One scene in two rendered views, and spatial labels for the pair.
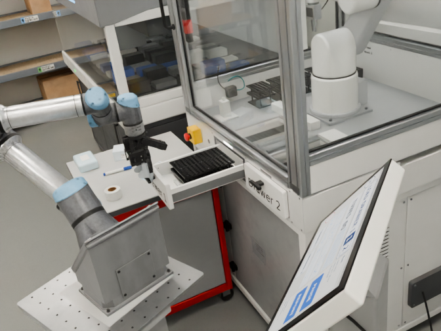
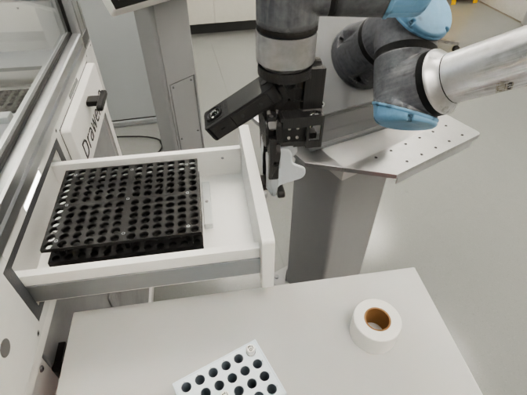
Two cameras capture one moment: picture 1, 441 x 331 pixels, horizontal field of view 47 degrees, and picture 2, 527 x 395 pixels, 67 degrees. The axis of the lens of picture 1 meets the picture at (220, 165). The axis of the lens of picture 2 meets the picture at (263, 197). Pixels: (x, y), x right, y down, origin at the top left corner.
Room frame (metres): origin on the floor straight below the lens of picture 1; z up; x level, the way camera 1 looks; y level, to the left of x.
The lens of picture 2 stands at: (2.28, 0.39, 1.33)
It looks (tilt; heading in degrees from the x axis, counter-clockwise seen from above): 43 degrees down; 193
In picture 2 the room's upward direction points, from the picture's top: straight up
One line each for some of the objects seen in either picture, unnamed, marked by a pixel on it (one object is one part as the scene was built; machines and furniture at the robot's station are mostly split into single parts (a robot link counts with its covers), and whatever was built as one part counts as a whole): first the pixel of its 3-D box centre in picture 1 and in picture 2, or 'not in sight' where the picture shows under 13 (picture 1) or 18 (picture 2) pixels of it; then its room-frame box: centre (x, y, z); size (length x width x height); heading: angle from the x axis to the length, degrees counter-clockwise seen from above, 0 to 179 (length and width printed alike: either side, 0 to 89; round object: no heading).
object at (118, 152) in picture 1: (126, 151); not in sight; (2.36, 0.46, 0.79); 0.13 x 0.09 x 0.05; 92
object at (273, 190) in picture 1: (265, 188); (87, 114); (1.64, -0.15, 0.87); 0.29 x 0.02 x 0.11; 22
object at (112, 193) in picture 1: (113, 193); (375, 325); (1.95, 0.48, 0.78); 0.07 x 0.07 x 0.04
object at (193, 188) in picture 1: (204, 169); (127, 215); (1.89, 0.07, 0.86); 0.40 x 0.26 x 0.06; 112
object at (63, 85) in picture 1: (61, 86); not in sight; (5.42, 1.59, 0.28); 0.41 x 0.32 x 0.28; 116
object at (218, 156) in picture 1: (202, 168); (132, 212); (1.89, 0.08, 0.87); 0.22 x 0.18 x 0.06; 112
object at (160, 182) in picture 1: (157, 182); (254, 197); (1.81, 0.26, 0.87); 0.29 x 0.02 x 0.11; 22
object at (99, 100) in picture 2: (258, 184); (96, 100); (1.63, -0.13, 0.91); 0.07 x 0.04 x 0.01; 22
